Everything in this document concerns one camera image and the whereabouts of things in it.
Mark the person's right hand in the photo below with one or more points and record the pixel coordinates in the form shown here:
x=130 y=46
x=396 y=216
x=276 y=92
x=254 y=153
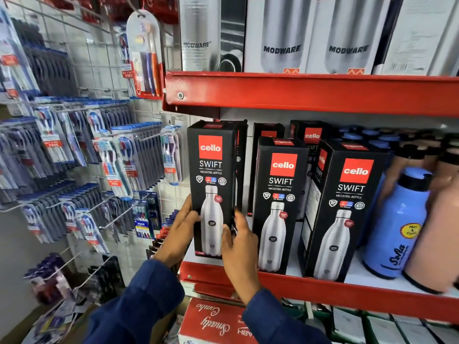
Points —
x=242 y=261

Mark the person's left hand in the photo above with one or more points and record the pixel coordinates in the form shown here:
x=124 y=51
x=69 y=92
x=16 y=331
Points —
x=177 y=236

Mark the black bottle box red label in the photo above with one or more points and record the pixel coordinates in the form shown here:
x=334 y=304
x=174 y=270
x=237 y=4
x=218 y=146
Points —
x=340 y=218
x=211 y=175
x=279 y=197

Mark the red metal shelf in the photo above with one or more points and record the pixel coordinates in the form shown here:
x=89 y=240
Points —
x=322 y=293
x=304 y=93

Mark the row of black bottle boxes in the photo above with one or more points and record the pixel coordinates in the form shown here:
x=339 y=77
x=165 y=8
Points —
x=312 y=134

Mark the person's left forearm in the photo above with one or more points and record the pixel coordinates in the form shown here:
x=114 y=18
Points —
x=140 y=308

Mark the person's right forearm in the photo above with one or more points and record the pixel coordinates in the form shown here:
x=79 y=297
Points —
x=279 y=326

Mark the red box with cursive print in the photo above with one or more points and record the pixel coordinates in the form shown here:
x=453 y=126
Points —
x=211 y=318

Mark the white steel bottle box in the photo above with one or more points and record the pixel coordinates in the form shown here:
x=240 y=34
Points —
x=348 y=32
x=283 y=32

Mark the white box with barcode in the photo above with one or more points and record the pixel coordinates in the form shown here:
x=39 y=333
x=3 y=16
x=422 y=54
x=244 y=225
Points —
x=419 y=32

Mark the hanging red black packets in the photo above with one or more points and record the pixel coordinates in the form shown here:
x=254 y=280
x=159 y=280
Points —
x=163 y=232

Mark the small blue white toothbrush pack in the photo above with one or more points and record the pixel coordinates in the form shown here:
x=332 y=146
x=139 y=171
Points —
x=142 y=222

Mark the hanging dark packets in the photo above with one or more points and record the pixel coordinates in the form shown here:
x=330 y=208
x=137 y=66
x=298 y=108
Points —
x=53 y=279

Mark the hanging toothbrush packs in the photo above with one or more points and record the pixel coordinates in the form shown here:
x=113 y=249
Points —
x=71 y=146

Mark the small blue Sofia bottle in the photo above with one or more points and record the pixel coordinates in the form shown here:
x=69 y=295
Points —
x=394 y=229

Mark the row of white boxes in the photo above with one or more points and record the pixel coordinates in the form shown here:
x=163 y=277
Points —
x=383 y=329

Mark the large red toothbrush pack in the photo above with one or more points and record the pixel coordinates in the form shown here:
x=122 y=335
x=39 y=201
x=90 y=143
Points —
x=145 y=57

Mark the group of pink bottles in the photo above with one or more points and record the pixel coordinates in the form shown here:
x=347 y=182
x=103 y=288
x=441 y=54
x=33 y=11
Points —
x=437 y=240

